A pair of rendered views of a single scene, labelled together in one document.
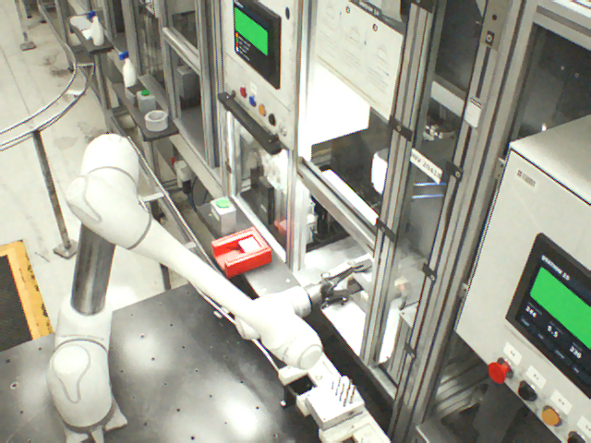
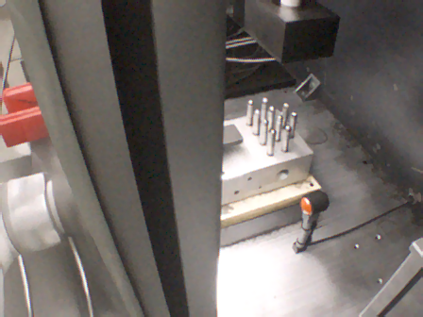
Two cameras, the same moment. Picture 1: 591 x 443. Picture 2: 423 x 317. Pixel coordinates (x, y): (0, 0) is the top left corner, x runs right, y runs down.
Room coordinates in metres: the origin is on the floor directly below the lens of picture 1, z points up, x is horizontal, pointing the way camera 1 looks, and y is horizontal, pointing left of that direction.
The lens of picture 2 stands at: (0.97, -0.24, 1.33)
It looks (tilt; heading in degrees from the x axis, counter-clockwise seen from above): 46 degrees down; 12
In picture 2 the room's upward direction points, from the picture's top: straight up
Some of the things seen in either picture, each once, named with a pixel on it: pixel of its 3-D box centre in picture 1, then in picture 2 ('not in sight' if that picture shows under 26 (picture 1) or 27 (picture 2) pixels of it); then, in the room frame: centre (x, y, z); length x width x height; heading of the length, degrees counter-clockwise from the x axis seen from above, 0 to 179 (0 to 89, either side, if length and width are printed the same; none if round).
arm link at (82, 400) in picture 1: (78, 379); not in sight; (0.96, 0.62, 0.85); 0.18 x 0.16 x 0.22; 13
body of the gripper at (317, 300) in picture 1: (319, 293); not in sight; (1.20, -0.05, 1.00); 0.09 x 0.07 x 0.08; 123
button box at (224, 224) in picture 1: (226, 217); not in sight; (1.56, 0.27, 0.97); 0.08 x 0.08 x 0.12; 33
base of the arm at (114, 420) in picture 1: (90, 414); not in sight; (0.94, 0.61, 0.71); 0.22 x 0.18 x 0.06; 33
